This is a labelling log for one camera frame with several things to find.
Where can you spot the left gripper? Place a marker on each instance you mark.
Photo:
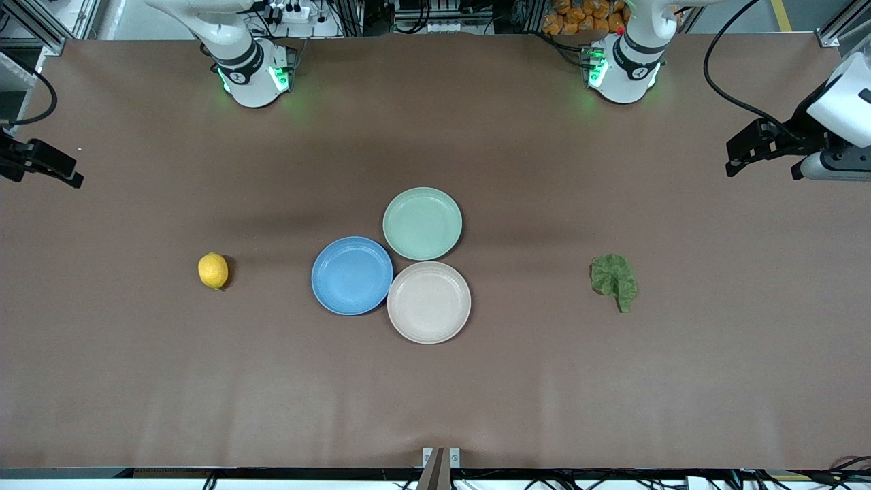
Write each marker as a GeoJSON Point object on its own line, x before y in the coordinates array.
{"type": "Point", "coordinates": [805, 132]}

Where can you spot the yellow lemon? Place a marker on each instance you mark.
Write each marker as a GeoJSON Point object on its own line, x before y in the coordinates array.
{"type": "Point", "coordinates": [213, 271]}

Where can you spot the green lettuce leaf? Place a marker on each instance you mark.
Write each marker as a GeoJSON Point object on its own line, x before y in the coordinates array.
{"type": "Point", "coordinates": [612, 275]}

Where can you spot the bag of orange fruit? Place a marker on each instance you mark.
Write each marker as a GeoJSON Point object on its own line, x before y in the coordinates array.
{"type": "Point", "coordinates": [578, 17]}

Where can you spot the white power strip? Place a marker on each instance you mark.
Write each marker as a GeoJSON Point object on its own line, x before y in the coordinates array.
{"type": "Point", "coordinates": [291, 12]}

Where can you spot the blue round plate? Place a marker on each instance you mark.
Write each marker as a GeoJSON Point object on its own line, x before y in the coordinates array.
{"type": "Point", "coordinates": [350, 275]}

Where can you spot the light green round plate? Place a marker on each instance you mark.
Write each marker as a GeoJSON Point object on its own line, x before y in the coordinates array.
{"type": "Point", "coordinates": [422, 224]}

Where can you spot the beige round plate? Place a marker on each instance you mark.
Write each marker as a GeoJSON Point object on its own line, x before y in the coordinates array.
{"type": "Point", "coordinates": [429, 303]}

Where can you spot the aluminium frame profile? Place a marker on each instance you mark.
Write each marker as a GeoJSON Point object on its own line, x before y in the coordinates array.
{"type": "Point", "coordinates": [47, 37]}
{"type": "Point", "coordinates": [830, 37]}

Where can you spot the small metal table bracket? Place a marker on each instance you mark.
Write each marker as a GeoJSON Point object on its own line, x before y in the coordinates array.
{"type": "Point", "coordinates": [426, 457]}

